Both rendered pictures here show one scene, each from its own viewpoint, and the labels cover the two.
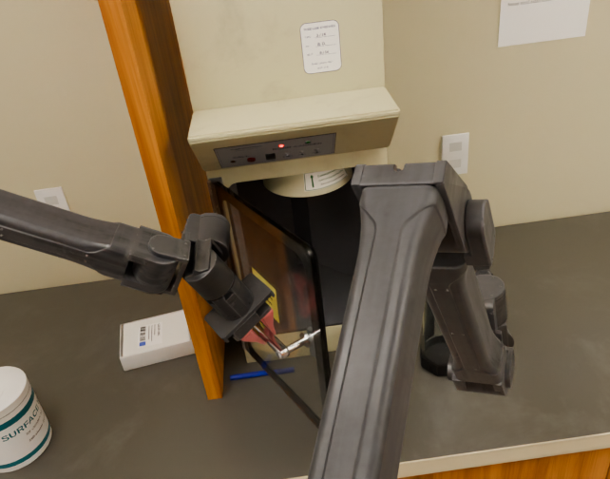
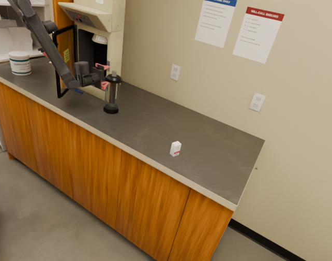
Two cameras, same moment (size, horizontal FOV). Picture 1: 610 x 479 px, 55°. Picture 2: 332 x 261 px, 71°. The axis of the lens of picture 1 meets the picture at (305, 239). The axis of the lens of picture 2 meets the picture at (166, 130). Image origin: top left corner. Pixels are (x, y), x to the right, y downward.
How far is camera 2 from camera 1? 1.21 m
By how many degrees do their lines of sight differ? 22
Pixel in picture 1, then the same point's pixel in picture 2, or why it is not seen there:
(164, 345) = not seen: hidden behind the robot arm
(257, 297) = not seen: hidden behind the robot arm
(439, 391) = (99, 113)
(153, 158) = (55, 6)
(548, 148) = (205, 86)
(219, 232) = (49, 25)
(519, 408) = (106, 124)
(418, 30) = (172, 23)
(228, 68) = not seen: outside the picture
